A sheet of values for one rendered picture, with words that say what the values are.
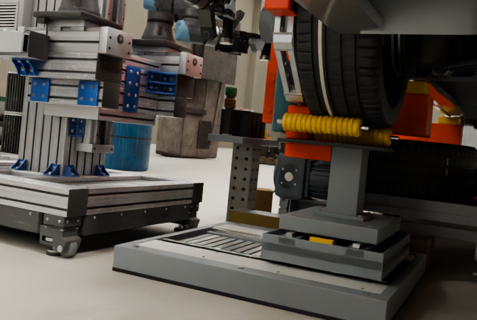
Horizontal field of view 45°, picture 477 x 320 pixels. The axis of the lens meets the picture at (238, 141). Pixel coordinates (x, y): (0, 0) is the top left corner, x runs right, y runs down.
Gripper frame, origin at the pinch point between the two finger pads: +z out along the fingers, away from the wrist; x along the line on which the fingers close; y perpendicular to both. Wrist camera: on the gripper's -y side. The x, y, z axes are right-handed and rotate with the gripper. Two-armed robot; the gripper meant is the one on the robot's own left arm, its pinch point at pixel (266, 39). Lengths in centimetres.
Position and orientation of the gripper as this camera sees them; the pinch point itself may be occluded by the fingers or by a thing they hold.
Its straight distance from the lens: 222.4
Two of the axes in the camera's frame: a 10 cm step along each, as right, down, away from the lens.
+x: 3.4, 0.4, -9.4
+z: 9.3, 0.9, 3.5
